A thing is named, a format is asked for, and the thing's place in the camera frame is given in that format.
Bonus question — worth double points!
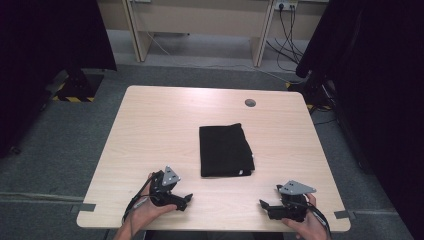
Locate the grey tape piece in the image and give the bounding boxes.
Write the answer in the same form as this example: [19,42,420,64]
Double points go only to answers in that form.
[333,209,357,220]
[69,202,97,214]

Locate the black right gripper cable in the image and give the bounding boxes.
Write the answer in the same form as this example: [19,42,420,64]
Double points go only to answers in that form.
[293,199,332,240]

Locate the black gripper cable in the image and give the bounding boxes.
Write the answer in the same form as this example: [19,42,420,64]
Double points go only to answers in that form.
[293,199,332,240]
[121,176,157,224]

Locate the black curtain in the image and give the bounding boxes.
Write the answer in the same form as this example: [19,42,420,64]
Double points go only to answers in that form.
[295,0,424,240]
[0,0,118,158]

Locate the black power cables bundle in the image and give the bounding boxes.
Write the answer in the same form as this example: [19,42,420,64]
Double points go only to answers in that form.
[265,5,305,73]

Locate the person's left hand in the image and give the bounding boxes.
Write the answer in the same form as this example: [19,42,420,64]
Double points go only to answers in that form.
[127,171,178,232]

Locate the white power socket strip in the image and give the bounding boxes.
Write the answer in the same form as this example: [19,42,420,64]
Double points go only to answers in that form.
[273,0,299,11]

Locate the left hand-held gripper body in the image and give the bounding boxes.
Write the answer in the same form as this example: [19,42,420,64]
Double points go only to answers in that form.
[148,165,185,212]

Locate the black garment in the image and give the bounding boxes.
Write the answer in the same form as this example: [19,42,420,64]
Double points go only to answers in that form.
[198,122,256,178]

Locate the black stand base hazard tape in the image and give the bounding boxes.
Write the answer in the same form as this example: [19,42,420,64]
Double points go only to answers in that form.
[51,68,105,103]
[285,70,335,113]

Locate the person's right hand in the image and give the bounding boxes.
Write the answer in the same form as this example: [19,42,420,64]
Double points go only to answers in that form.
[281,192,330,240]

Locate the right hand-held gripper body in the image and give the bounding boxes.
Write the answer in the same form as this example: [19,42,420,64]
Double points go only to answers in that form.
[275,179,318,224]

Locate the grey floor cable cover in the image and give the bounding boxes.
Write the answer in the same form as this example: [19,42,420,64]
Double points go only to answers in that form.
[0,191,85,205]

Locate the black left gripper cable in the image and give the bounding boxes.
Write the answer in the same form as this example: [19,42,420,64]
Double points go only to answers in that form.
[121,176,157,224]

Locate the white floor cable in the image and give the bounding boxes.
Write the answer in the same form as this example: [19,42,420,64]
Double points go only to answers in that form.
[145,31,293,84]

